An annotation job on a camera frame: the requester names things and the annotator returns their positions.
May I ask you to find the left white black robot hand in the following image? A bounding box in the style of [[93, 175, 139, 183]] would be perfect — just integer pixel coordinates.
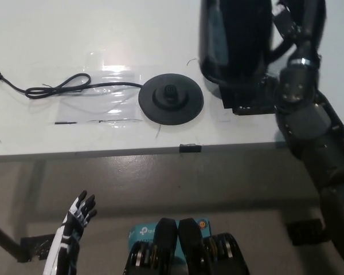
[[44, 190, 98, 269]]

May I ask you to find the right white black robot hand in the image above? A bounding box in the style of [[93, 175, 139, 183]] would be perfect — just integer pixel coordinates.
[[271, 0, 327, 61]]

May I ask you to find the black power cord with plug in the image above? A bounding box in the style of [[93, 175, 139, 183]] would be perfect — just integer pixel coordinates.
[[0, 66, 144, 100]]

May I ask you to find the round black kettle base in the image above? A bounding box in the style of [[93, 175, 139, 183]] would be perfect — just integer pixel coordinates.
[[138, 73, 205, 127]]

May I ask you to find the black table leg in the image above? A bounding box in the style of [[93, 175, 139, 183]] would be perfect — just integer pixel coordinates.
[[0, 218, 26, 263]]

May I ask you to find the black tape square patch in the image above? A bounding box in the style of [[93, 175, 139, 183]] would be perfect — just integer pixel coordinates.
[[220, 76, 279, 116]]

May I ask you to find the clear plastic tape sheet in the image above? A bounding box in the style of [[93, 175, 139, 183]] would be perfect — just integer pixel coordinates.
[[47, 51, 146, 125]]

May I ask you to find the small black tape strip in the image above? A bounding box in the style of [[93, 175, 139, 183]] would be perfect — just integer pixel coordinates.
[[178, 143, 202, 154]]

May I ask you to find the teal router box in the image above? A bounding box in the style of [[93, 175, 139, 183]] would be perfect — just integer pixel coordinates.
[[127, 218, 212, 260]]

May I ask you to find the black electric kettle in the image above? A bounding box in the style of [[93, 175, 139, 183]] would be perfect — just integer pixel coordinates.
[[198, 0, 298, 88]]

